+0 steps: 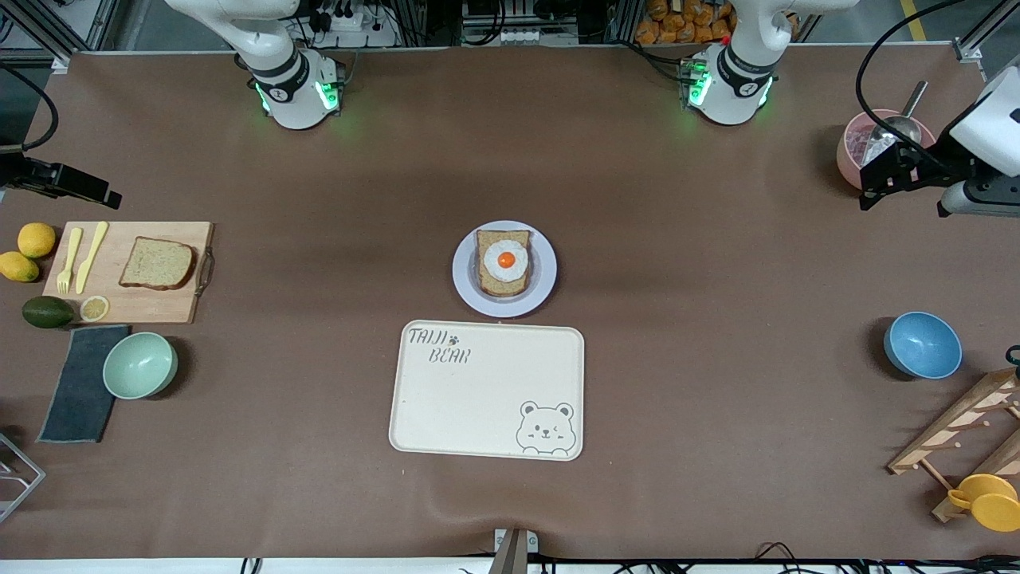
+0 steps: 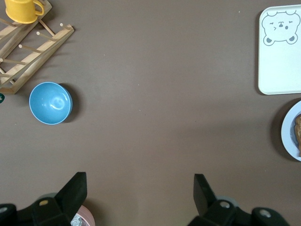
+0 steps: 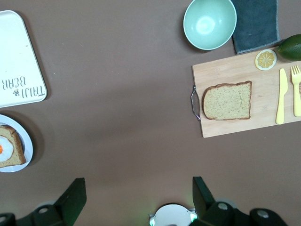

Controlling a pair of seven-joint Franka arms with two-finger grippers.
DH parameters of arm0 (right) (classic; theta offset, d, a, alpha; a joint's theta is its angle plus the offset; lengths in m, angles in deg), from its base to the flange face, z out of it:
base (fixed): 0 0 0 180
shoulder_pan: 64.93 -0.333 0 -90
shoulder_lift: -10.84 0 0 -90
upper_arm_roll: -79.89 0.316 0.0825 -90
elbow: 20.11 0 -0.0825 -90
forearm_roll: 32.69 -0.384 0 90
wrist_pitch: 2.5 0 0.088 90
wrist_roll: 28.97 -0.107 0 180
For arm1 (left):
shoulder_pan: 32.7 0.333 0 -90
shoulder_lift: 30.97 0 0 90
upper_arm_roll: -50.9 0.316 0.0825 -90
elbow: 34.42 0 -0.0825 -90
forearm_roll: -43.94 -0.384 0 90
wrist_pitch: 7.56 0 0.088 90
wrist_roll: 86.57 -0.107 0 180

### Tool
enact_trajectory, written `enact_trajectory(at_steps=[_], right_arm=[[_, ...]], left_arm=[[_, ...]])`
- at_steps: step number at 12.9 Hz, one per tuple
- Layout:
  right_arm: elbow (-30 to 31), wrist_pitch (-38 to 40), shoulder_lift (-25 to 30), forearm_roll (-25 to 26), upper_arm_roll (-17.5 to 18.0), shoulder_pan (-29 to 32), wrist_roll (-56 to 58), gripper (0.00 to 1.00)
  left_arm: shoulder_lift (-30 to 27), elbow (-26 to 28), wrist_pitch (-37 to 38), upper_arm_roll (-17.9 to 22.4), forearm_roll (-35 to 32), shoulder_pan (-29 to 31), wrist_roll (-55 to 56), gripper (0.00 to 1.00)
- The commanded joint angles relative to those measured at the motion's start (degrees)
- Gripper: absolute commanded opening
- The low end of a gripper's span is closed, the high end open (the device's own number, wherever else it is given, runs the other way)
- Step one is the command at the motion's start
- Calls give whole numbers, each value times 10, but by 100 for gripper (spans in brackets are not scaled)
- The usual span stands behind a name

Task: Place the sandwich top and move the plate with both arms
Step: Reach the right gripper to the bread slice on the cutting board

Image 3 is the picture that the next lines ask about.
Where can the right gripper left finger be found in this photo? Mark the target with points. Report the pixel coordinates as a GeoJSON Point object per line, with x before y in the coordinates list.
{"type": "Point", "coordinates": [70, 200]}

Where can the yellow plastic fork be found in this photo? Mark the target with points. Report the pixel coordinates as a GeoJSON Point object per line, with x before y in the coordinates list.
{"type": "Point", "coordinates": [296, 94]}

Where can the bread slice under egg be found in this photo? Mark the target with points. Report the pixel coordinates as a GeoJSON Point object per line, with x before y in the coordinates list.
{"type": "Point", "coordinates": [17, 150]}

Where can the lemon slice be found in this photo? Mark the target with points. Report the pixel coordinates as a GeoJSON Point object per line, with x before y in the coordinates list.
{"type": "Point", "coordinates": [265, 59]}

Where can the green avocado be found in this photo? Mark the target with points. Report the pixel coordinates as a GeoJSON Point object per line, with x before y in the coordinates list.
{"type": "Point", "coordinates": [291, 48]}

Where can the mint green bowl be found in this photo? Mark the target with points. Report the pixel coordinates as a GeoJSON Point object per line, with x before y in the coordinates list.
{"type": "Point", "coordinates": [209, 23]}

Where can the wooden cutting board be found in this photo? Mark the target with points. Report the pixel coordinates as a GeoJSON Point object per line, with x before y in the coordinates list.
{"type": "Point", "coordinates": [261, 94]}

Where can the yellow plastic knife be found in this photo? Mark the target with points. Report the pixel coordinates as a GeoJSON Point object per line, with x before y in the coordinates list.
{"type": "Point", "coordinates": [281, 94]}

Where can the fried egg toy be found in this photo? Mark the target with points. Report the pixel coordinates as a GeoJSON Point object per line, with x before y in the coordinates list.
{"type": "Point", "coordinates": [5, 148]}

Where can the pale lavender round plate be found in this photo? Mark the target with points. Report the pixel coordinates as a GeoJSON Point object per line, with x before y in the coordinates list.
{"type": "Point", "coordinates": [27, 146]}

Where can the plain brown bread slice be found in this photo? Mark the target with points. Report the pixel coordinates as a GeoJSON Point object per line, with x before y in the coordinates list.
{"type": "Point", "coordinates": [227, 101]}

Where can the dark grey cloth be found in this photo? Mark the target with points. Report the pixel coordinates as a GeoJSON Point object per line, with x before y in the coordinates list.
{"type": "Point", "coordinates": [256, 23]}

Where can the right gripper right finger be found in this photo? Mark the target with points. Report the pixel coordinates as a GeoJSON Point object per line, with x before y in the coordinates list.
{"type": "Point", "coordinates": [207, 202]}

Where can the cream tray with bear print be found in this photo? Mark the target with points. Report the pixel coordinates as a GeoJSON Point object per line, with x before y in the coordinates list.
{"type": "Point", "coordinates": [16, 58]}

